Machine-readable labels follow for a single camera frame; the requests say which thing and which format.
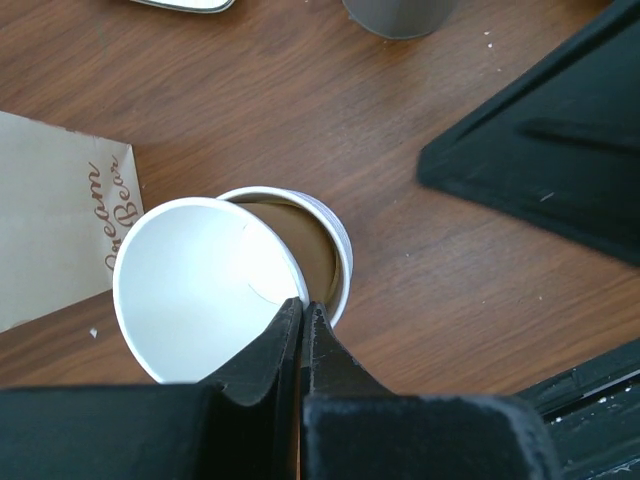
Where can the white oblong tray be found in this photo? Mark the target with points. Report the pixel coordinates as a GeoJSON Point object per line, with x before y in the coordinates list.
{"type": "Point", "coordinates": [191, 6]}

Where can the stack of paper cups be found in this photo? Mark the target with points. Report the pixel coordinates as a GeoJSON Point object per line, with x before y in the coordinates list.
{"type": "Point", "coordinates": [315, 236]}

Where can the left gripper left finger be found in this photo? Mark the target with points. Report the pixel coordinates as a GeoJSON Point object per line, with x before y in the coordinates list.
{"type": "Point", "coordinates": [237, 423]}

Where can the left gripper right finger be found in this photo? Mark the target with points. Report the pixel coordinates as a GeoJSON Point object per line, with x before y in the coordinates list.
{"type": "Point", "coordinates": [352, 427]}

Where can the beige paper takeout bag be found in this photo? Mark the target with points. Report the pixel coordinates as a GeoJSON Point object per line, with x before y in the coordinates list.
{"type": "Point", "coordinates": [67, 202]}

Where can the grey cylindrical holder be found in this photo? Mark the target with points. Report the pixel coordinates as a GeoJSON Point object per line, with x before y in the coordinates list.
{"type": "Point", "coordinates": [400, 19]}

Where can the brown paper coffee cup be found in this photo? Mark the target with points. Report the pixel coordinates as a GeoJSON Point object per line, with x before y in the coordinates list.
{"type": "Point", "coordinates": [195, 281]}

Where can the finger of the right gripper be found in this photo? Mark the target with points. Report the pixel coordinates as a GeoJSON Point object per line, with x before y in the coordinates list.
{"type": "Point", "coordinates": [558, 147]}

